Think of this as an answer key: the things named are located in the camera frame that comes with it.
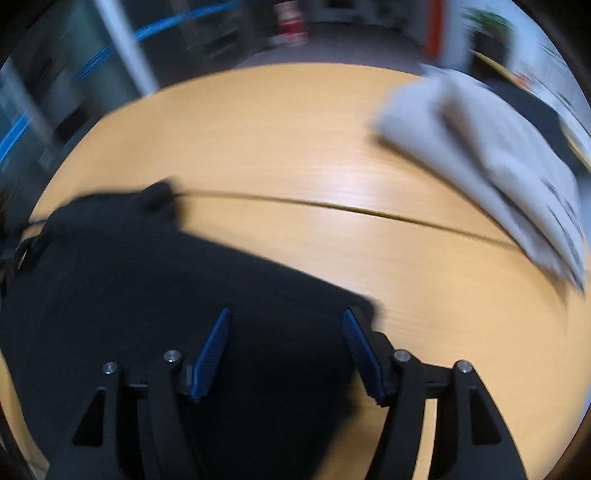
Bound potted green plant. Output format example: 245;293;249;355
463;7;513;66

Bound orange door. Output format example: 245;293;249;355
426;0;447;58

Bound beige folded garment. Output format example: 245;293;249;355
373;69;586;290

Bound narrow yellow side table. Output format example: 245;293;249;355
470;50;590;175

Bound black sweater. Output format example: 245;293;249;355
1;182;375;479

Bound red and white boxes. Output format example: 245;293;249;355
273;1;308;46

